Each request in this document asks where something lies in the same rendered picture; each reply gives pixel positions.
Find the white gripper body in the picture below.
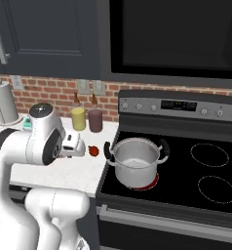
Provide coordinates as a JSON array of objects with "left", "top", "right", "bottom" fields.
[{"left": 68, "top": 132, "right": 88, "bottom": 159}]

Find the red tomato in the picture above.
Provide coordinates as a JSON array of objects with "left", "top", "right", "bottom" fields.
[{"left": 88, "top": 145, "right": 100, "bottom": 159}]

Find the yellow bottle with brown cap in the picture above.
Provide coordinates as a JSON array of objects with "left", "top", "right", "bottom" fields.
[{"left": 70, "top": 92, "right": 87, "bottom": 132}]

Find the maroon bottle with brown cap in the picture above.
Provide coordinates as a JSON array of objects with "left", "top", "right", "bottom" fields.
[{"left": 87, "top": 93, "right": 104, "bottom": 134}]

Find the teal and white small object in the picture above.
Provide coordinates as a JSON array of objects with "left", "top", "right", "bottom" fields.
[{"left": 21, "top": 116, "right": 33, "bottom": 132}]

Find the white paper towel roll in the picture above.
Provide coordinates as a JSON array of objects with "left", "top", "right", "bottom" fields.
[{"left": 0, "top": 77, "right": 20, "bottom": 127}]

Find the black stove with grey panel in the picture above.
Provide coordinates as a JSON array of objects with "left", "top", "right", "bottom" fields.
[{"left": 95, "top": 89, "right": 232, "bottom": 250}]

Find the dark grey cupboard door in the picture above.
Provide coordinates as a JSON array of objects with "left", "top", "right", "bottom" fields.
[{"left": 0, "top": 0, "right": 101, "bottom": 80}]

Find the black oven door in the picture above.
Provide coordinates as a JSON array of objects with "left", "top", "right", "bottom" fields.
[{"left": 97, "top": 214, "right": 232, "bottom": 250}]

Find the black microwave oven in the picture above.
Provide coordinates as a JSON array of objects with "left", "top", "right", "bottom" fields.
[{"left": 98, "top": 0, "right": 232, "bottom": 90}]

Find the silver pot with black handles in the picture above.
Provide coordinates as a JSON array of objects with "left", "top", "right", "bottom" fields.
[{"left": 103, "top": 137, "right": 172, "bottom": 190}]

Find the grey wall outlet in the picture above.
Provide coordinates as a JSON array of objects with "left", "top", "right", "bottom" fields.
[
  {"left": 92, "top": 80, "right": 106, "bottom": 97},
  {"left": 10, "top": 74, "right": 24, "bottom": 91},
  {"left": 76, "top": 78, "right": 91, "bottom": 96}
]

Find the grey oven door handle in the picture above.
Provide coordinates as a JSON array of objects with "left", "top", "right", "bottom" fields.
[{"left": 98, "top": 204, "right": 232, "bottom": 246}]

